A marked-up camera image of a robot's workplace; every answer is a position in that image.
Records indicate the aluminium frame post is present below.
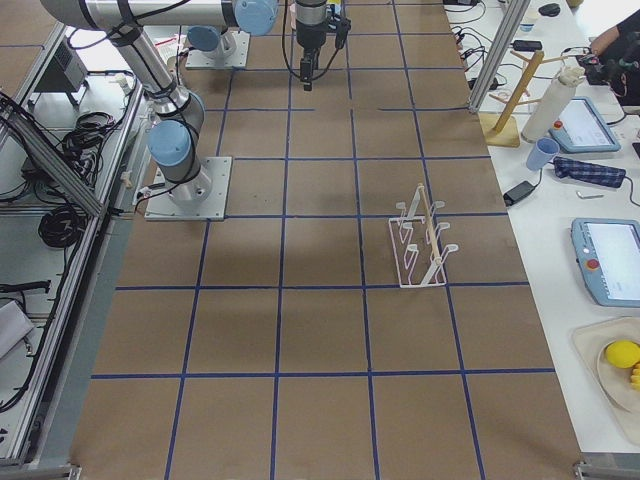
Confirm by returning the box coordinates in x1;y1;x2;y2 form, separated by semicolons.
468;0;530;113

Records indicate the blue plaid cloth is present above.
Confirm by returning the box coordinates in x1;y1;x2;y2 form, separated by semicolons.
553;157;626;188

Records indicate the blue teach pendant far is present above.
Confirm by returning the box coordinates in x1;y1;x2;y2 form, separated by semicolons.
549;97;621;153

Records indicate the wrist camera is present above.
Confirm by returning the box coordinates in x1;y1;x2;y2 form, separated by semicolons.
329;14;351;50

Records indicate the blue cup on desk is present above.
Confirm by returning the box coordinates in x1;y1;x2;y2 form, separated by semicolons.
526;137;560;171

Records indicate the white thermos bottle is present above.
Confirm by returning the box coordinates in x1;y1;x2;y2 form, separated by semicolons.
521;66;585;143

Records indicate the blue teach pendant near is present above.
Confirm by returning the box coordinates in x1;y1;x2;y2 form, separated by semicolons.
571;218;640;308

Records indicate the black power adapter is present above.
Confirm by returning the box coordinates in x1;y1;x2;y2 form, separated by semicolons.
503;181;537;207

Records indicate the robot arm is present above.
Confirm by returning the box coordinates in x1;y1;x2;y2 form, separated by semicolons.
187;25;237;59
42;1;279;202

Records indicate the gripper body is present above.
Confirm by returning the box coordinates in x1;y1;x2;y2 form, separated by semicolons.
295;0;328;61

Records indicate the blue teach pendant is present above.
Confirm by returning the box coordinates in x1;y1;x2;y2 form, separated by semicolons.
549;97;621;153
571;218;640;308

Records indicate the white wire cup rack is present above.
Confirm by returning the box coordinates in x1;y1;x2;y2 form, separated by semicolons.
387;184;459;289

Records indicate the beige tray with fruit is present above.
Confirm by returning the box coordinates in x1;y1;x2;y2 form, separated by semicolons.
572;317;639;446

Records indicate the yellow lemon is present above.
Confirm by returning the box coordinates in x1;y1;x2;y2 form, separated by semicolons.
604;340;640;369

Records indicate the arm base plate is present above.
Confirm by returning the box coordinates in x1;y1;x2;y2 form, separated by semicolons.
144;157;233;221
186;27;250;70

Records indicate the wooden mug tree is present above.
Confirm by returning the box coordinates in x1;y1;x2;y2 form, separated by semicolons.
479;49;567;148

